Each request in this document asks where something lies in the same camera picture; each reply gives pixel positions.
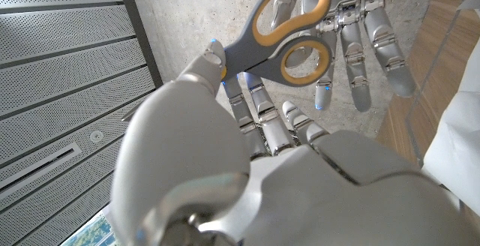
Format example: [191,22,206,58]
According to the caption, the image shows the white receipt paper strip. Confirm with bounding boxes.
[421,0,480,217]

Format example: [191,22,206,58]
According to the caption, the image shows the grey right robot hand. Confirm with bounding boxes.
[271,0,418,113]

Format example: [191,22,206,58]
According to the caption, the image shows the grey orange scissors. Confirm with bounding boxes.
[120,0,334,123]

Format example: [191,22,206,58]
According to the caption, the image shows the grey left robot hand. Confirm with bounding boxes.
[110,39,480,246]

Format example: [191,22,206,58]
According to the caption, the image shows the ceiling air vent slot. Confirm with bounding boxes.
[0,142,83,202]

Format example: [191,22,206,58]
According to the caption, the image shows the printed window backdrop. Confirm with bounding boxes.
[61,211,120,246]

